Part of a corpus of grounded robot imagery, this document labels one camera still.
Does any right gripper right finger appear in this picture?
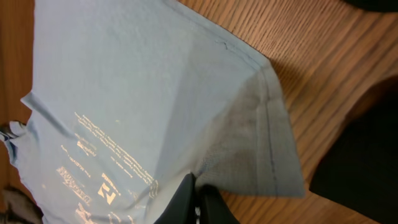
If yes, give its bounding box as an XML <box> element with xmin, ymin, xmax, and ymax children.
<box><xmin>198</xmin><ymin>185</ymin><xmax>239</xmax><ymax>224</ymax></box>

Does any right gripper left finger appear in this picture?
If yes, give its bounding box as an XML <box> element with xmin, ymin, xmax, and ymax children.
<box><xmin>154</xmin><ymin>174</ymin><xmax>197</xmax><ymax>224</ymax></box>

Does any light blue printed t-shirt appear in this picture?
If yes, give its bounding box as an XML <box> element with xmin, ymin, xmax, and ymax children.
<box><xmin>1</xmin><ymin>0</ymin><xmax>305</xmax><ymax>223</ymax></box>

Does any black t-shirt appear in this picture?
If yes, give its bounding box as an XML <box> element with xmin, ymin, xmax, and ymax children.
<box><xmin>308</xmin><ymin>0</ymin><xmax>398</xmax><ymax>224</ymax></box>

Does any folded grey garment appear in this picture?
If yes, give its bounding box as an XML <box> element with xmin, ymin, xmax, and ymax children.
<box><xmin>1</xmin><ymin>186</ymin><xmax>44</xmax><ymax>224</ymax></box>

